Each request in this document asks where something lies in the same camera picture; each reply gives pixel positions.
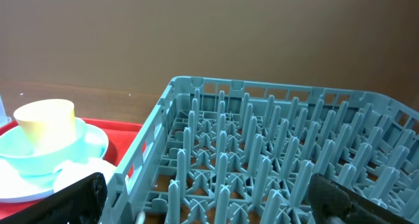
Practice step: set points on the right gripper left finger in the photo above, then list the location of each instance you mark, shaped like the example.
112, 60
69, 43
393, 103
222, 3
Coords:
81, 202

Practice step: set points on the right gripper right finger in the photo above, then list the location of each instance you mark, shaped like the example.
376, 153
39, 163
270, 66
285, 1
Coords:
357, 198

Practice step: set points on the yellow plastic cup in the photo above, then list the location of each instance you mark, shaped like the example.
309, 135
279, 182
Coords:
49, 124

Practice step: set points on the grey dishwasher rack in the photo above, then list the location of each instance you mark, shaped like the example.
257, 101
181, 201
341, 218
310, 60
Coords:
235, 148

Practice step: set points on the red plastic tray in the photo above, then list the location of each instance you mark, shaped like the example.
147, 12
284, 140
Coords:
120, 135

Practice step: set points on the light blue bowl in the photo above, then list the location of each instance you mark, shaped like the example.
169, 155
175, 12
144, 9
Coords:
19, 153

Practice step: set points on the clear plastic bin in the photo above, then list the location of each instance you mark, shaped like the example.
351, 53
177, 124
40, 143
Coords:
4, 119

